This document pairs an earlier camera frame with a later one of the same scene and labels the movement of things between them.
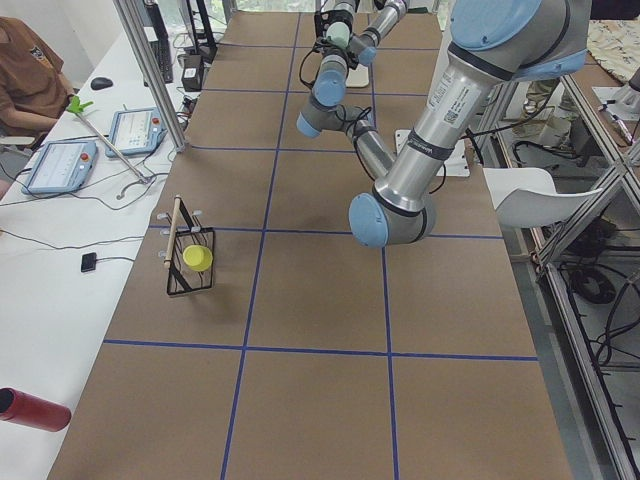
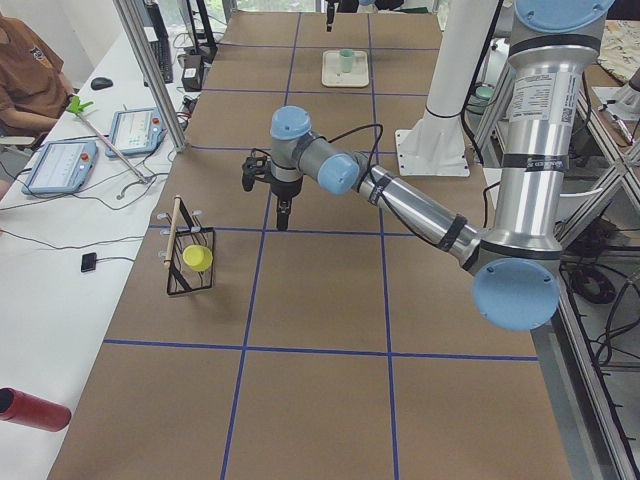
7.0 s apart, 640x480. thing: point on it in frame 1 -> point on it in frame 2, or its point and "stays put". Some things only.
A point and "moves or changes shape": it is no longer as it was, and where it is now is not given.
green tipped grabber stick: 75,107 stays put
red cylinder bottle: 34,411 stays put
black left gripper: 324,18 -> 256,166
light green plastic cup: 339,34 moves or changes shape
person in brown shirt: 35,88 stays put
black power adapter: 192,73 stays put
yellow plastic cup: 197,257 stays put
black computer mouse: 99,83 stays put
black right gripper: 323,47 -> 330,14
